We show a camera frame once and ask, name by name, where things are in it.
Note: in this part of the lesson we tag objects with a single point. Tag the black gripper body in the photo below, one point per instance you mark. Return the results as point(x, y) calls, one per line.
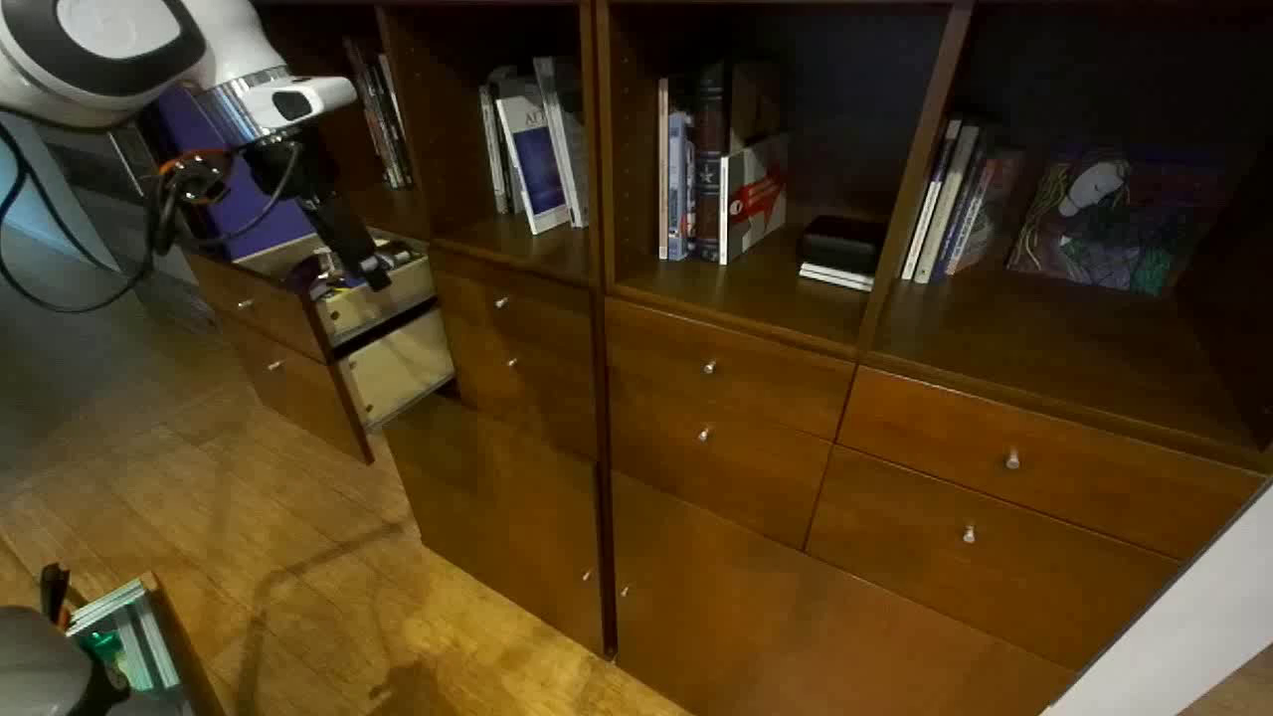
point(324, 213)

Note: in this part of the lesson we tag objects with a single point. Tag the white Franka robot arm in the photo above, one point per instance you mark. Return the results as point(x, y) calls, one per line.
point(228, 28)

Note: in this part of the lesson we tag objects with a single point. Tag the wooden drawer holding bowls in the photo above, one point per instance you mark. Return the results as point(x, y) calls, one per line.
point(261, 307)

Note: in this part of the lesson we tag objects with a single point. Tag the wide wooden drawer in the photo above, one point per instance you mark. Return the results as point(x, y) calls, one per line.
point(1018, 571)
point(1086, 480)

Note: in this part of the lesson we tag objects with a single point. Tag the books on left shelf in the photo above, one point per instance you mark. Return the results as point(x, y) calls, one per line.
point(382, 120)

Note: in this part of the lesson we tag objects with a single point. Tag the thin grey-green book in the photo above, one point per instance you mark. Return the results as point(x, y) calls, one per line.
point(395, 104)

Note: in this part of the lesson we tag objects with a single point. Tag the thin white book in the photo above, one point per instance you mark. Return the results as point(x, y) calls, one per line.
point(495, 152)

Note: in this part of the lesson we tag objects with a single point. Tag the brown wooden shelf cabinet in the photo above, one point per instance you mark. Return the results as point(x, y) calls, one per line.
point(598, 162)

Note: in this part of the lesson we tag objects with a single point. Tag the wooden cabinet door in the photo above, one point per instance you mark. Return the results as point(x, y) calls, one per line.
point(798, 629)
point(512, 523)

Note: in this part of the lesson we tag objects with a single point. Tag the pale blue book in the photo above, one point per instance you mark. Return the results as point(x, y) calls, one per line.
point(682, 185)

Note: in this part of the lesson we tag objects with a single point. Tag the dark tall book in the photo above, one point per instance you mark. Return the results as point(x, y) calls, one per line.
point(708, 162)

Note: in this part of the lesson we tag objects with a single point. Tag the green and white box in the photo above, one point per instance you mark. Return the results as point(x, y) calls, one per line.
point(123, 638)

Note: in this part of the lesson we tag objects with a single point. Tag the flat white book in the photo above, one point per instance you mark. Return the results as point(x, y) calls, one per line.
point(835, 275)

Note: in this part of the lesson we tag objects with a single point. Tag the black box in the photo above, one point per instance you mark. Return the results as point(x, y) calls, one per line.
point(843, 240)

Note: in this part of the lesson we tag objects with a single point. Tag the grey rounded device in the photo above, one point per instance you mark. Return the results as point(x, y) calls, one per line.
point(34, 669)

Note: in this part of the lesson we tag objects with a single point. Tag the white slanted book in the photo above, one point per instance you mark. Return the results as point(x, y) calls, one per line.
point(927, 202)
point(952, 202)

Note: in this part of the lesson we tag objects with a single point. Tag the dark slanted book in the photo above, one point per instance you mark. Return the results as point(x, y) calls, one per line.
point(983, 218)

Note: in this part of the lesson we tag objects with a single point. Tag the blue grey object on shelf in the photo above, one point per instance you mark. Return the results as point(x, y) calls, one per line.
point(1115, 223)

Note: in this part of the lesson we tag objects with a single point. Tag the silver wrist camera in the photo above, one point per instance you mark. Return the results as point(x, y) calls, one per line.
point(300, 104)

